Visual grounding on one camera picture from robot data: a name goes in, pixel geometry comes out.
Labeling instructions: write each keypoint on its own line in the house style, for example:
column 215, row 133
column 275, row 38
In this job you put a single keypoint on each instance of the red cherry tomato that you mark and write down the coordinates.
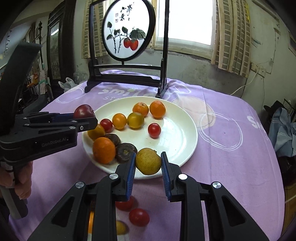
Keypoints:
column 154, row 130
column 138, row 216
column 106, row 125
column 124, row 205

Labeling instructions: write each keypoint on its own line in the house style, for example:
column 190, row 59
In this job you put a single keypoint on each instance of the black round painted screen stand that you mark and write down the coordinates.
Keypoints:
column 128, row 23

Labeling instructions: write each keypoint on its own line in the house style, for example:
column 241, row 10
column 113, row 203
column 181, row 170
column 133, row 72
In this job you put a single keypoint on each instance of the purple printed tablecloth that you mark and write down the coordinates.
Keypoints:
column 226, row 150

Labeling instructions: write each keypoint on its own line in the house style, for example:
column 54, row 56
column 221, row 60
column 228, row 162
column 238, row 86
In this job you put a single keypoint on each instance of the person's left hand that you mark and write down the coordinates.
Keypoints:
column 24, row 180

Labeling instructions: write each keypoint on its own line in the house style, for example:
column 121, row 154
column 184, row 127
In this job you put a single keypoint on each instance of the blue cloth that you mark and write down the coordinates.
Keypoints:
column 283, row 129

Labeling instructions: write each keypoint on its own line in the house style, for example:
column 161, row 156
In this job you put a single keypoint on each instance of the black bag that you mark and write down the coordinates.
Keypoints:
column 275, row 105

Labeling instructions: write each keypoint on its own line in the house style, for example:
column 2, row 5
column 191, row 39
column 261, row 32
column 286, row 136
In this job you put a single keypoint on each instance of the window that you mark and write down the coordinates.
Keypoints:
column 189, row 23

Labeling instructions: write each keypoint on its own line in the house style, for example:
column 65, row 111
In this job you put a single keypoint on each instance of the white wall electric box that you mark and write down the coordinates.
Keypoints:
column 291, row 42

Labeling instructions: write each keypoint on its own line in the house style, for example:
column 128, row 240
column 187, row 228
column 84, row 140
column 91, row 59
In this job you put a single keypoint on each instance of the dark wooden cabinet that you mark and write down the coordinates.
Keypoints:
column 54, row 53

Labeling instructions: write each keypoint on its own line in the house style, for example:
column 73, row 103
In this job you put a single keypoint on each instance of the beige brick-pattern curtain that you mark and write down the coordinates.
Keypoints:
column 231, row 34
column 98, row 30

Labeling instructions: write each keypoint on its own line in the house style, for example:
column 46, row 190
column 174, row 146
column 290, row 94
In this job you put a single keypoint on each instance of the white oval plate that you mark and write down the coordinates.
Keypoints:
column 175, row 139

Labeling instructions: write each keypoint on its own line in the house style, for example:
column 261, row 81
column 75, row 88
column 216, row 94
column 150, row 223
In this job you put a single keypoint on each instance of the small yellow-green jujube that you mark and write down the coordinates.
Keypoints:
column 148, row 161
column 120, row 227

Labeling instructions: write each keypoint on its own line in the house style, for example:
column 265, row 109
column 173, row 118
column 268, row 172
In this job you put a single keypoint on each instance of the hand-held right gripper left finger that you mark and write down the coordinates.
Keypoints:
column 129, row 176

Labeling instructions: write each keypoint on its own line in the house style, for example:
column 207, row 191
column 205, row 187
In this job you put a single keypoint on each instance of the mandarin orange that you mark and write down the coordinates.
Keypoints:
column 157, row 109
column 104, row 150
column 140, row 109

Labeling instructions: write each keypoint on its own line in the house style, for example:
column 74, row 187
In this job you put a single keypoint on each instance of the green-orange mandarin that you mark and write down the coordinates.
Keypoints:
column 135, row 120

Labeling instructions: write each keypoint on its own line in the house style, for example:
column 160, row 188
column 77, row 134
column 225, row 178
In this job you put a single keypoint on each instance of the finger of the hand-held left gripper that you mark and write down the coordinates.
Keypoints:
column 85, row 125
column 62, row 117

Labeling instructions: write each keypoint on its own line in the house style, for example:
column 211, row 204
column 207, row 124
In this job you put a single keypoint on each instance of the dark brown water chestnut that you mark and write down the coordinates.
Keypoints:
column 126, row 151
column 113, row 138

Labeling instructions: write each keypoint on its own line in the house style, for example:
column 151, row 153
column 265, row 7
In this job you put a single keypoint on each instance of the orange cherry tomato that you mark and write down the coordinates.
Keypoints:
column 119, row 120
column 90, row 221
column 96, row 133

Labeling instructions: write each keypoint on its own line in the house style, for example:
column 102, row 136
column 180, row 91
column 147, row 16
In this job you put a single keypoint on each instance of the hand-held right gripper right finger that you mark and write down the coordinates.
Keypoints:
column 166, row 178

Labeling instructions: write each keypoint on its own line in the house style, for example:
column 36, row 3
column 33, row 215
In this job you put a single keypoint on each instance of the white plastic bag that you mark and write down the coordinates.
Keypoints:
column 67, row 84

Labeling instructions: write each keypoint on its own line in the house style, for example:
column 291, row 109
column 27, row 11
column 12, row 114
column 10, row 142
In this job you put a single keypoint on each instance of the dark red plum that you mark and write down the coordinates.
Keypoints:
column 84, row 111

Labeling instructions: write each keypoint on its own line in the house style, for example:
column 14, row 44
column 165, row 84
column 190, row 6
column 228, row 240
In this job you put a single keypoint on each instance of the white wall socket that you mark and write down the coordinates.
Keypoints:
column 260, row 68

